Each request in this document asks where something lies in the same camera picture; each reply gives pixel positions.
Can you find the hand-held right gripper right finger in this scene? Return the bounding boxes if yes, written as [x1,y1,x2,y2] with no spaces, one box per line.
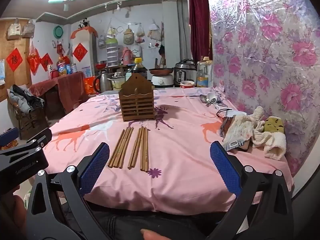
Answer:
[207,141,294,240]

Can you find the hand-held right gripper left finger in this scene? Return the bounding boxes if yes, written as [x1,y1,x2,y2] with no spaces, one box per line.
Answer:
[25,142,112,240]

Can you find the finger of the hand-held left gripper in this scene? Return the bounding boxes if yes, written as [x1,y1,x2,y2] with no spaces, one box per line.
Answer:
[0,127,52,167]
[0,127,20,147]

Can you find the bunch of wooden chopsticks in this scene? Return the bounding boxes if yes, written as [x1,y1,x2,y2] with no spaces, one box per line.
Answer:
[107,126,150,172]

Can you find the wooden chopstick holder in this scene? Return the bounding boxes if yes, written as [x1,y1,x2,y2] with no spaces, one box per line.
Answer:
[118,73,156,122]

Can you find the person's left hand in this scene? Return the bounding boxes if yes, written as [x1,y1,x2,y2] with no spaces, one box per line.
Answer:
[0,192,27,240]

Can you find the person's right hand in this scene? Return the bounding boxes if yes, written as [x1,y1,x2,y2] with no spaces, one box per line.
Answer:
[140,228,173,240]

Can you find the wooden chair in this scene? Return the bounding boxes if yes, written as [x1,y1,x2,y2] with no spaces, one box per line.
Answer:
[12,100,49,140]

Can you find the white gauze rag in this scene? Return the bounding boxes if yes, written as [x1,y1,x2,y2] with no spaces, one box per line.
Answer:
[222,116,255,152]

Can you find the dark side table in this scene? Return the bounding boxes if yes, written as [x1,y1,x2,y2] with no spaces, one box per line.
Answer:
[45,87,65,120]

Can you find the pile of jackets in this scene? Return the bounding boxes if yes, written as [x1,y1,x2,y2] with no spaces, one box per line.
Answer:
[9,84,45,114]

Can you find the pink deer-print tablecloth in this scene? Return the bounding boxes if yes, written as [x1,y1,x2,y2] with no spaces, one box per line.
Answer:
[41,87,294,217]

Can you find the cream fluffy towel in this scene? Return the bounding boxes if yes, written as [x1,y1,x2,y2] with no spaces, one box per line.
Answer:
[252,131,287,161]

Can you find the cream knit cloth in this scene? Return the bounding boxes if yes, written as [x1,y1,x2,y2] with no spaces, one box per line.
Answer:
[246,106,266,140]

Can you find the red table cover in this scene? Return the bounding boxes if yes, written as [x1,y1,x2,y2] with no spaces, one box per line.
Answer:
[29,71,86,114]

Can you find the person's dark trousers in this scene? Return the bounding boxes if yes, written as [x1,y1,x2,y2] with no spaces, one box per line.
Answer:
[95,210,218,240]

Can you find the blue white hanging package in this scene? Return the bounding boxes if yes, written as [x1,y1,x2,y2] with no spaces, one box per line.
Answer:
[0,59,6,85]

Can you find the yellow spotted cloth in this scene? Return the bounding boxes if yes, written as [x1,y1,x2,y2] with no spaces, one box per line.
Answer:
[264,116,285,133]

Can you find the orange-red gift bag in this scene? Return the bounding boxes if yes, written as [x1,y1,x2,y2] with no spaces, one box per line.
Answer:
[84,77,97,95]

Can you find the yellow cooking oil bottle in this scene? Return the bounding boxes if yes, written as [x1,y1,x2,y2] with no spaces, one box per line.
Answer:
[57,56,68,77]

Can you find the grey cloth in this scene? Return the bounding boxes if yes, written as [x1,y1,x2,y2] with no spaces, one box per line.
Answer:
[96,90,120,97]

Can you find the red diamond paper poster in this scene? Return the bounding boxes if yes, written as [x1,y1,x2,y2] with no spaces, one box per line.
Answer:
[6,48,23,73]
[40,53,53,72]
[72,43,88,62]

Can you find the red plastic bag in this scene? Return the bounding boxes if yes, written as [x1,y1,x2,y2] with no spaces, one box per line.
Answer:
[27,41,42,75]

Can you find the white refrigerator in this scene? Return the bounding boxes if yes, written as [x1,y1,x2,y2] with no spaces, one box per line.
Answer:
[72,27,97,78]

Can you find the steel kettle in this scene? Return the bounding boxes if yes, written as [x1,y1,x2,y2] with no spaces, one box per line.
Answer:
[93,72,113,94]

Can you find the cream plastic container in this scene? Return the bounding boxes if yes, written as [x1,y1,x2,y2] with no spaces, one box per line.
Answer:
[107,76,127,91]

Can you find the plywood board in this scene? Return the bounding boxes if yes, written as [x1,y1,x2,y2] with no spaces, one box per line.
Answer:
[0,19,33,102]

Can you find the clear oil bottle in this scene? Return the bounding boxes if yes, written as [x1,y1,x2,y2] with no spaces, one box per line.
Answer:
[196,56,210,88]

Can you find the silver black pressure cooker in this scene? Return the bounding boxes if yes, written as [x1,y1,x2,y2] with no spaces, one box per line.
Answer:
[174,59,198,88]

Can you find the white tote bag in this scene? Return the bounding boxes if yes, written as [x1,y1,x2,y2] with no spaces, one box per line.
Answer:
[7,19,22,40]

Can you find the pale rice cooker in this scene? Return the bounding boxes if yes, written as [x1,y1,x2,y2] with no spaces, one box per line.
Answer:
[152,74,175,88]

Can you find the green round basin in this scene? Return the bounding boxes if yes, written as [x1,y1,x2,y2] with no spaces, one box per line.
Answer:
[53,25,64,40]

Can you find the soy sauce bottle yellow cap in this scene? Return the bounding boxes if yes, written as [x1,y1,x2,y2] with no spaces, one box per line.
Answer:
[131,57,148,80]

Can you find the clear plastic bag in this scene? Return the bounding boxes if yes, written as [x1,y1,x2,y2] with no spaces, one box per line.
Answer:
[22,19,35,38]

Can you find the stacked containers green lid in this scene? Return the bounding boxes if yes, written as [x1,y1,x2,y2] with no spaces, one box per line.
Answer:
[105,36,119,67]

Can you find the pink thermos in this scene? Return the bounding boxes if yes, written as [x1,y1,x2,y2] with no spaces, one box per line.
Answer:
[122,47,132,66]

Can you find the orange cloth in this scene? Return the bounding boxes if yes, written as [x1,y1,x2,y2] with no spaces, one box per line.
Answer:
[70,26,98,40]

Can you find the copper frying pan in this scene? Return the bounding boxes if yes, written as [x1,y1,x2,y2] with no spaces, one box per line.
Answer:
[149,67,175,75]

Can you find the white printed bag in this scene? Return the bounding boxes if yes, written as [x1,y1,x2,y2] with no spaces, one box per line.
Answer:
[131,45,142,59]

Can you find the plastic bag yellow contents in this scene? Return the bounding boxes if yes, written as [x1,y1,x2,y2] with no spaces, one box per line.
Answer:
[106,20,118,40]

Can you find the beige jar-shaped holder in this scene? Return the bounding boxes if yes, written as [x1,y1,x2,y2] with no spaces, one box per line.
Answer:
[123,27,135,46]

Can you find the clear bag red contents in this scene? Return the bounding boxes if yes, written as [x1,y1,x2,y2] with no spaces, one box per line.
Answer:
[136,23,146,43]

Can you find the beige hanging bags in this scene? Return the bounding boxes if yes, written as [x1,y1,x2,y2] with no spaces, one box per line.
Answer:
[147,23,162,42]

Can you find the dark red curtain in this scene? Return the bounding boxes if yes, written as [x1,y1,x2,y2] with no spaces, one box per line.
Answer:
[188,0,213,62]

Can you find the white object with black cord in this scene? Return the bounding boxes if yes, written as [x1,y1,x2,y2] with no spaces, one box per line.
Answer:
[216,108,248,118]

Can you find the floral plastic wall sheet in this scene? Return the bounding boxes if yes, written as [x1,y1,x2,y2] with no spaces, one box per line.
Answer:
[206,0,320,178]

